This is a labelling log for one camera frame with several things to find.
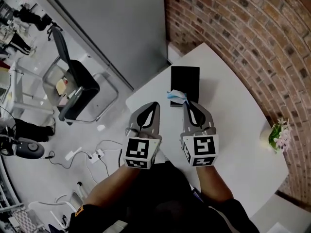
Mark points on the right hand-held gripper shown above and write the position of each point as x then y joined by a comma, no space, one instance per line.
204,147

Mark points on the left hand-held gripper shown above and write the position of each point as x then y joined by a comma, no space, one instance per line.
137,149

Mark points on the light blue small item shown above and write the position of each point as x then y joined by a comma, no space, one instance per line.
176,94

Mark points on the black tissue box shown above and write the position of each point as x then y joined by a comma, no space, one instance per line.
184,79

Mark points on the person's right forearm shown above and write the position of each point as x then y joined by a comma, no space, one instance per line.
211,183

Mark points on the person's left forearm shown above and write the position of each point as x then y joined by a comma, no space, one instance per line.
111,186

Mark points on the white power strip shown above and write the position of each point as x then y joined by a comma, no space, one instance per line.
96,156

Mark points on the white vase with pink flowers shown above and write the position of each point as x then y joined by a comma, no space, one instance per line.
266,136

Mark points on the white power adapter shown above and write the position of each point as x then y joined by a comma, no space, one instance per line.
73,153

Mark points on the person's black clothing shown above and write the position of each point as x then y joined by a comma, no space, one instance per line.
158,203

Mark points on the beige flat object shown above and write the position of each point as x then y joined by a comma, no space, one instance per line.
60,86

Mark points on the grey hand-held device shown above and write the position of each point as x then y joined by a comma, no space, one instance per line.
30,148

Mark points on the black swivel chair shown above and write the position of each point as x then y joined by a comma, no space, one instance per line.
36,21

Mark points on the patterned cloth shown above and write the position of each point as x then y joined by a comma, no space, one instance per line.
24,221

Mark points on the black chair with chrome frame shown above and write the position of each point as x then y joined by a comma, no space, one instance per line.
80,81

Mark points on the white tube frame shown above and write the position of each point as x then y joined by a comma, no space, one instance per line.
48,203

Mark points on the white desk frame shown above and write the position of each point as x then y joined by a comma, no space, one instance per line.
15,86

